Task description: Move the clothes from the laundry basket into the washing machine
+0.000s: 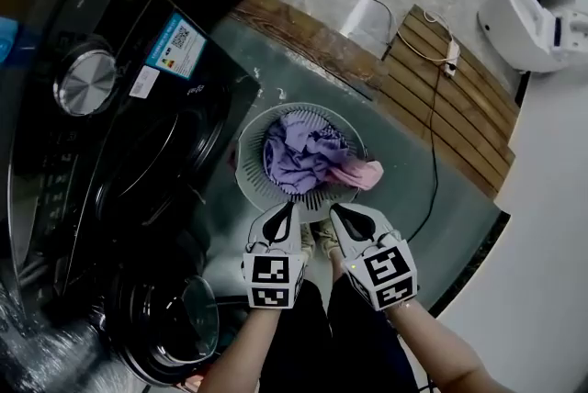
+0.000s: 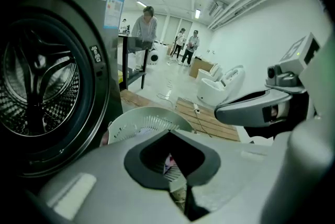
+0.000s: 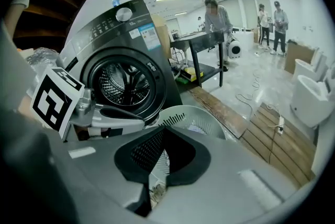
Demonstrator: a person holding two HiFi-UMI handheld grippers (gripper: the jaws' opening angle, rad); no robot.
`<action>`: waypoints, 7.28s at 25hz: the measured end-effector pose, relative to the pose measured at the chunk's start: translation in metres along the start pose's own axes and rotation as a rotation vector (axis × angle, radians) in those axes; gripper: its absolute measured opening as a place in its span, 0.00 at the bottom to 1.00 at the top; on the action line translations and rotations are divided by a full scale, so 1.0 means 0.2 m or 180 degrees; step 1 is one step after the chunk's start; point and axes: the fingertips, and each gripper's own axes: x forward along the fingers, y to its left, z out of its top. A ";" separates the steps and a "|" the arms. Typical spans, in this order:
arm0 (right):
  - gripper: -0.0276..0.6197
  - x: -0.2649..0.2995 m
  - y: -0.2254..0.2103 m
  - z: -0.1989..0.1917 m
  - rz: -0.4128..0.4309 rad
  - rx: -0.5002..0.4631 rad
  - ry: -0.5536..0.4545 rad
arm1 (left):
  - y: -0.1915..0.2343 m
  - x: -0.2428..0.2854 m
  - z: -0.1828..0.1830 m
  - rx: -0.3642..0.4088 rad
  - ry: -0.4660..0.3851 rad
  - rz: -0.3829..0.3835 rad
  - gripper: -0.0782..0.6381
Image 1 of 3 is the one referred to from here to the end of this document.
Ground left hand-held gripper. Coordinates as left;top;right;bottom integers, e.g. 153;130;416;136
242;200;308;309

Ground person's shoe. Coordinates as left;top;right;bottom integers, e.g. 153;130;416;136
314;219;344;259
300;223;316;262

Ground person's right shoe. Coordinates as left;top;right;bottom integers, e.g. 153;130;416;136
314;219;344;259

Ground black power cable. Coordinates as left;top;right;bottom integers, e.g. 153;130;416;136
406;64;454;243

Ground black washing machine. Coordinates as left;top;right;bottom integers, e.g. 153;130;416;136
0;0;263;387

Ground pink clothes garment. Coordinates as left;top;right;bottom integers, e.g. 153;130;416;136
323;159;385;193

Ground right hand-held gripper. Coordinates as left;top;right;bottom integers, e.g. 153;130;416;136
329;203;418;312

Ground wooden slat mat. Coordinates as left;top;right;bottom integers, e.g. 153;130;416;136
380;4;520;199

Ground person's right leg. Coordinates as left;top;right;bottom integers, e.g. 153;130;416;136
328;243;346;283

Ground person's left forearm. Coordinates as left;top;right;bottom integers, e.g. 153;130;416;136
197;306;284;393

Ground person's left shoe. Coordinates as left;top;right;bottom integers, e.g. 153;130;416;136
300;223;316;262

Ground brown wooden plank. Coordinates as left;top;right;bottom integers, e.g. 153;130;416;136
229;0;390;101

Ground white toilet with open lid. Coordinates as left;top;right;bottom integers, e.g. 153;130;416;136
477;0;588;73

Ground white power strip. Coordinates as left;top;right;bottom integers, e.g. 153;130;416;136
444;39;461;77

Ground person's right forearm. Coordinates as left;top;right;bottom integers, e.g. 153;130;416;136
383;298;500;393

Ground pale green laundry basket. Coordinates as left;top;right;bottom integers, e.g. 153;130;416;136
233;101;368;225

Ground purple clothes garment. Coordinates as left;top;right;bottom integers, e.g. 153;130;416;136
262;111;350;195

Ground person's black shorts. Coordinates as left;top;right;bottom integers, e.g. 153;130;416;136
261;274;414;393

